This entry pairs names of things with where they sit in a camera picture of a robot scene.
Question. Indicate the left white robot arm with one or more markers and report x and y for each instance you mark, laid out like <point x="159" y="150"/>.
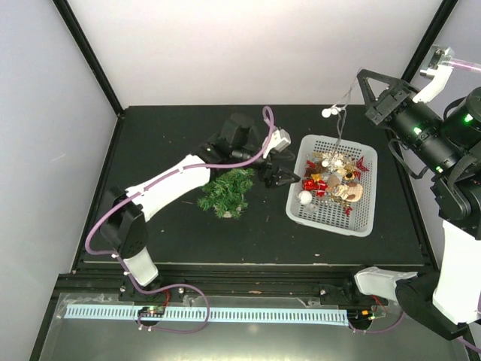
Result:
<point x="237" y="146"/>

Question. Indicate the red gift box ornament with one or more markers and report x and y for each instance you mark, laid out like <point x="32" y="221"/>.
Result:
<point x="317" y="186"/>

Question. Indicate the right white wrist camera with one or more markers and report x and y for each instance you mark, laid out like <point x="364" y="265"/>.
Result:
<point x="437" y="68"/>

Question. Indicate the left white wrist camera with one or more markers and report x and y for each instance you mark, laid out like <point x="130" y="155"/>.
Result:
<point x="278" y="142"/>

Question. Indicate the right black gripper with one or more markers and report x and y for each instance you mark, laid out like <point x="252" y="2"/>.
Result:
<point x="383" y="111"/>

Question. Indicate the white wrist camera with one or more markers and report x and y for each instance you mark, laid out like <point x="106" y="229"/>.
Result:
<point x="278" y="142"/>
<point x="437" y="68"/>

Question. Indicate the brown pine cone ornament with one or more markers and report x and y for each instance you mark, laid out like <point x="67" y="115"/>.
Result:
<point x="314" y="168"/>

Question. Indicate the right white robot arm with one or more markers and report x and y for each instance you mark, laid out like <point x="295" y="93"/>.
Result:
<point x="447" y="301"/>

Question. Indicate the white ball ornament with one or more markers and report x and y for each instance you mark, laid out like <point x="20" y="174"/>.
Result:
<point x="305" y="197"/>

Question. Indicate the gold snowflake ornament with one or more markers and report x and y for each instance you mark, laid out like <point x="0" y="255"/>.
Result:
<point x="332" y="159"/>

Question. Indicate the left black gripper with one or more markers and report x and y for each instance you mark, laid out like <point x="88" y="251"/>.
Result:
<point x="264" y="174"/>

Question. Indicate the right circuit board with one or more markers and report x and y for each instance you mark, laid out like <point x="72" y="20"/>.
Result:
<point x="365" y="314"/>

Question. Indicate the white perforated plastic basket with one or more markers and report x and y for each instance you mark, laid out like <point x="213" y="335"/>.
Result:
<point x="331" y="213"/>

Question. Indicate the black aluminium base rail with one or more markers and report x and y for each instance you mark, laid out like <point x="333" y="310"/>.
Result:
<point x="331" y="285"/>

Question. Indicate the white bulb string lights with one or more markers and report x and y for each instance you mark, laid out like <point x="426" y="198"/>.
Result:
<point x="339" y="109"/>

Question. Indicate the small green christmas tree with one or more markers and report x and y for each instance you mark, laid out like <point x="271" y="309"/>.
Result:
<point x="225" y="195"/>

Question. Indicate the red star ornament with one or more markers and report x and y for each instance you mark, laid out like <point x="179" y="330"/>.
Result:
<point x="360" y="167"/>

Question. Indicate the white slotted cable duct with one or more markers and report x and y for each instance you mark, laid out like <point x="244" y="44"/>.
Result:
<point x="329" y="317"/>

